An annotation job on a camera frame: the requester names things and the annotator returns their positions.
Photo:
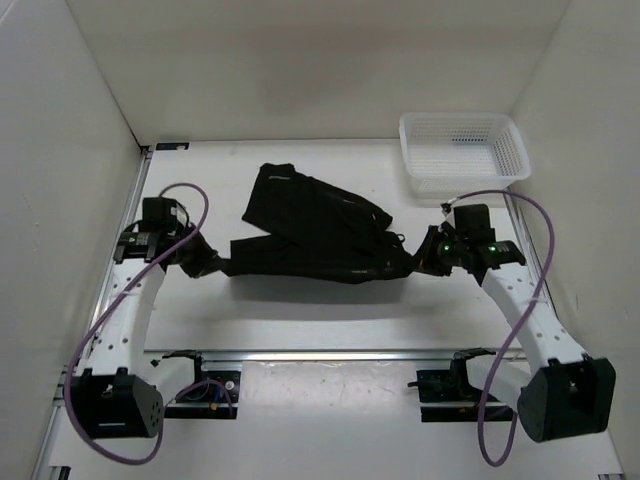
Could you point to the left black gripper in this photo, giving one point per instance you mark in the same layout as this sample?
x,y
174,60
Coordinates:
x,y
208,261

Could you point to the white plastic mesh basket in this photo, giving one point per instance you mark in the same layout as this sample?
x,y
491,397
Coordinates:
x,y
457,152

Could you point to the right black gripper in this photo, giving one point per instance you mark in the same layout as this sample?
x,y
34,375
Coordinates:
x,y
424,261

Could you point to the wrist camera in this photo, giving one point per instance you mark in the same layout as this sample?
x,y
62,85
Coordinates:
x,y
163,215
468,223

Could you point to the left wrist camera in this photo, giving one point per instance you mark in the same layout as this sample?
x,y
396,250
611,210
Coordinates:
x,y
163,215

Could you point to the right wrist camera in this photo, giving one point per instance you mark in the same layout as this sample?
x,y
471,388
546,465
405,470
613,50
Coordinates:
x,y
468,223

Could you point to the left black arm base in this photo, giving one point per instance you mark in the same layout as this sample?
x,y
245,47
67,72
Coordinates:
x,y
210,390

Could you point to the left aluminium frame rail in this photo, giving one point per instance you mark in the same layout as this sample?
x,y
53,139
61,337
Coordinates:
x,y
41,468

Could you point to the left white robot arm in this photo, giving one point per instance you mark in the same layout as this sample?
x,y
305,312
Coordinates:
x,y
116,391

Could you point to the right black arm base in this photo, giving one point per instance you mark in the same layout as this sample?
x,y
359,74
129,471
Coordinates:
x,y
445,395

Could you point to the black shorts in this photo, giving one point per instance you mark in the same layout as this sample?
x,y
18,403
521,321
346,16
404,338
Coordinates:
x,y
316,230

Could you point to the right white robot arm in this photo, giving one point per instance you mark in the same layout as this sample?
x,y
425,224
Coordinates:
x,y
566,392

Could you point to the front aluminium frame rail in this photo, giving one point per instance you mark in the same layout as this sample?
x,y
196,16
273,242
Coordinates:
x,y
415,355

